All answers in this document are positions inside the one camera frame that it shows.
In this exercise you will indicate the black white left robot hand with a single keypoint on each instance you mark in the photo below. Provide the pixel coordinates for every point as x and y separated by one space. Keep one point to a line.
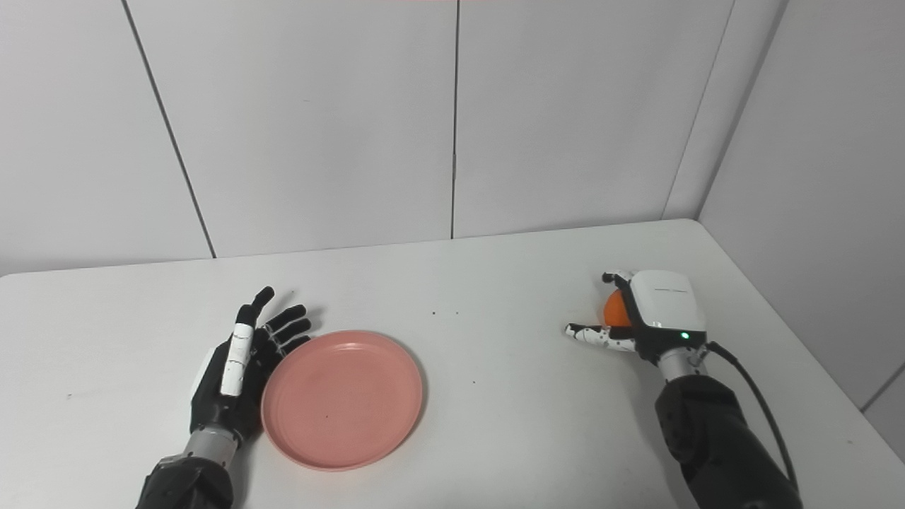
233 367

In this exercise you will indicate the orange fruit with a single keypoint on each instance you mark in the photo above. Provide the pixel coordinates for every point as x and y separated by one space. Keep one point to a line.
615 311

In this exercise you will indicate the pink round plate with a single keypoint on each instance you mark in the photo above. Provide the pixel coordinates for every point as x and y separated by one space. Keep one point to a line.
343 399

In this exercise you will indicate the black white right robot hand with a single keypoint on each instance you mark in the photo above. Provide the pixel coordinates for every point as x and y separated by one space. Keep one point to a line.
664 304

